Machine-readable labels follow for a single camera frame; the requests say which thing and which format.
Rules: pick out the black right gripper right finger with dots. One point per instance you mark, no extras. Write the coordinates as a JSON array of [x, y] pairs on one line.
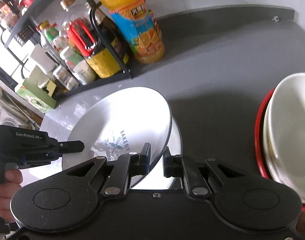
[[187, 169]]

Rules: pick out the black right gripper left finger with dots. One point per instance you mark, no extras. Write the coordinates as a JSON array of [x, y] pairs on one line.
[[123, 169]]

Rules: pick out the white plate Sweet print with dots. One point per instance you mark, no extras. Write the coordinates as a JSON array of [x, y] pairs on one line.
[[176, 154]]

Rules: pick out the white plate Bakery print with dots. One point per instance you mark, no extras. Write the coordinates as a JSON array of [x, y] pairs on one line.
[[121, 123]]

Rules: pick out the red rimmed bowl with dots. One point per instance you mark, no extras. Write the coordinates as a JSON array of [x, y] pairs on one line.
[[258, 137]]

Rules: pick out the person's left hand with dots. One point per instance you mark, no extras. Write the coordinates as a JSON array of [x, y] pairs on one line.
[[7, 191]]

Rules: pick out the green cardboard box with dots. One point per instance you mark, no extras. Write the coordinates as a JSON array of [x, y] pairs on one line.
[[32, 94]]

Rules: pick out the small glass spice jar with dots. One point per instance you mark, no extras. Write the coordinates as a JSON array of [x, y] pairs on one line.
[[65, 77]]

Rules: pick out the white seasoning bottle green label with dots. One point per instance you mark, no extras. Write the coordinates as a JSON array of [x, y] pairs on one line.
[[78, 66]]

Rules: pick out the red capped sauce bottle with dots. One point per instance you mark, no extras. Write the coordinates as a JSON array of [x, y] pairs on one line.
[[92, 49]]

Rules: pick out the dark soy sauce bottle yellow label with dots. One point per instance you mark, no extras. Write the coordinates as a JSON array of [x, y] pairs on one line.
[[111, 31]]

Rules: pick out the orange juice bottle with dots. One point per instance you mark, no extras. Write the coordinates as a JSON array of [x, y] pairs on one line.
[[136, 24]]

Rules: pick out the small white clip on counter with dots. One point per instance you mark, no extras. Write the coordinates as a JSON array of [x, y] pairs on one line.
[[275, 19]]

